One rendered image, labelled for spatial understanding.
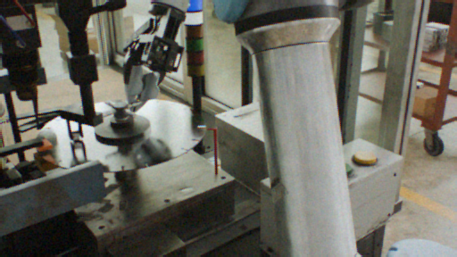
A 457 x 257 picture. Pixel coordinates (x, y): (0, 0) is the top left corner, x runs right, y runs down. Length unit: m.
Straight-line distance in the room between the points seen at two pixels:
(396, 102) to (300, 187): 0.54
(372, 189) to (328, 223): 0.46
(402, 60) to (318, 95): 0.49
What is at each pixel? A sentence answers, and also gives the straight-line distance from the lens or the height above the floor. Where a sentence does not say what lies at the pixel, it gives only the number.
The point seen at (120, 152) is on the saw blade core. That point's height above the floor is 0.95.
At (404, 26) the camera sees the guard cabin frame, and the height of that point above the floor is 1.14.
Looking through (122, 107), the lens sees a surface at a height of 1.00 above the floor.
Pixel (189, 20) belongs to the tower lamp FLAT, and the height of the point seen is 1.11.
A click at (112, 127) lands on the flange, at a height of 0.96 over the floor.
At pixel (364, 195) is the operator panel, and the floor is 0.85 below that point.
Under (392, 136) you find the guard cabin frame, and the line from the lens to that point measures 1.06.
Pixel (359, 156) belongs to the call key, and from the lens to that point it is 0.98.
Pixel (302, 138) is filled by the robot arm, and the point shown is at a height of 1.14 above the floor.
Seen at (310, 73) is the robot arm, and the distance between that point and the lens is 0.52.
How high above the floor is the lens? 1.37
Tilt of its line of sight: 25 degrees down
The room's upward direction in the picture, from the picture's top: 1 degrees counter-clockwise
